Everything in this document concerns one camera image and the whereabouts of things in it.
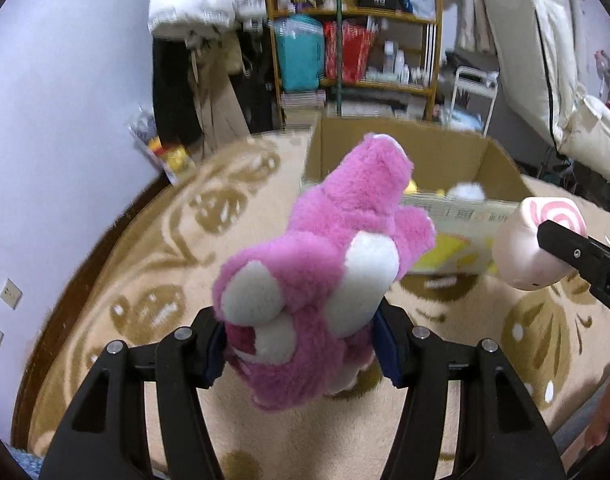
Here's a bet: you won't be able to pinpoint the cardboard box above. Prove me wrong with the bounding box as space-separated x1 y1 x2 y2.
300 112 528 276

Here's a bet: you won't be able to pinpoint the white mattress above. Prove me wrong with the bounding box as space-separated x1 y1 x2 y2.
475 0 593 153

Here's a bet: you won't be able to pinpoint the black hanging garment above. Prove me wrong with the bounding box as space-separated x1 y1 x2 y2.
152 35 203 148

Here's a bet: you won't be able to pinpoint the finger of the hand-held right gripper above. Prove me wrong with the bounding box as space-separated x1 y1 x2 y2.
536 220 610 321

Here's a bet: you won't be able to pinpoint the cream curtain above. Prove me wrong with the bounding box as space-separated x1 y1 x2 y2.
432 0 516 53

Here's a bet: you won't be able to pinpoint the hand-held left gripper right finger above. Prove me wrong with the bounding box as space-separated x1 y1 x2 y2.
374 305 568 480

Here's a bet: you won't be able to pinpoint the person's leg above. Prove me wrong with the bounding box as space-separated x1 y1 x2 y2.
584 375 610 453

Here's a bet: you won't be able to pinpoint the wooden shelf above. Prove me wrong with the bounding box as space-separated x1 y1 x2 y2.
262 0 443 126

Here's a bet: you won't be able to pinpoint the wide pile of books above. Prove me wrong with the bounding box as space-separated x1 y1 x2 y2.
327 87 431 121

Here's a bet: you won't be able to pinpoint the pink fan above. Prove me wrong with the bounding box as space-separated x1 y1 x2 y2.
594 49 610 101

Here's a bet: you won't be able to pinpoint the plastic bag of yellow toys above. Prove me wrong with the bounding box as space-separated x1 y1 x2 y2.
125 107 196 186

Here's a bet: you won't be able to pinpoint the red patterned bag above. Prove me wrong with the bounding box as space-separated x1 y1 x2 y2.
324 20 378 83

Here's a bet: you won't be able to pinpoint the teal bag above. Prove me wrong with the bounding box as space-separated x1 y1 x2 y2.
272 15 323 93

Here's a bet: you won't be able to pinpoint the green pole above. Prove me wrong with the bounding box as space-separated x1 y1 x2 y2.
332 0 346 118

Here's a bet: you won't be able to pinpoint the pink swirl plush toy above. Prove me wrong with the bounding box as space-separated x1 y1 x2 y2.
492 196 588 292

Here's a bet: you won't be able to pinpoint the beige patterned blanket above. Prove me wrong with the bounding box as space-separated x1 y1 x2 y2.
28 132 610 480

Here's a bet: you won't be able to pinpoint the small stack of books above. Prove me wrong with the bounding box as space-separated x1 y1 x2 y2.
280 90 328 128

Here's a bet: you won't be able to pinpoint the white cushion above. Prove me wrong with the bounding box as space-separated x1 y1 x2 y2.
555 92 610 186

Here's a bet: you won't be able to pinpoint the yellow plush toy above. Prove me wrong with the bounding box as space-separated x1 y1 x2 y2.
404 177 446 196

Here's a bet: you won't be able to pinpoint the beige hanging coat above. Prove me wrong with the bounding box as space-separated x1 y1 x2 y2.
185 30 251 161

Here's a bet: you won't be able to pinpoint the white rolling cart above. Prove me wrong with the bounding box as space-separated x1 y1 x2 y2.
437 50 500 138

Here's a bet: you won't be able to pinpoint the row of cosmetic bottles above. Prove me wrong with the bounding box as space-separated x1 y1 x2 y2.
382 42 431 86

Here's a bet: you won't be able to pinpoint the pink plush bear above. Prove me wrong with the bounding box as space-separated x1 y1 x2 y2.
211 132 438 412

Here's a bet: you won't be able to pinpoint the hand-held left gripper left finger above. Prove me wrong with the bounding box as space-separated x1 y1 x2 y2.
39 306 226 480

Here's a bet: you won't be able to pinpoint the white fluffy plush toy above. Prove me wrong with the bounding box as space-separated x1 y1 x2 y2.
447 182 486 203

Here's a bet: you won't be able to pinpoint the dark hanging clothes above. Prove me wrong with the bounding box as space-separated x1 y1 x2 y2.
235 22 281 136

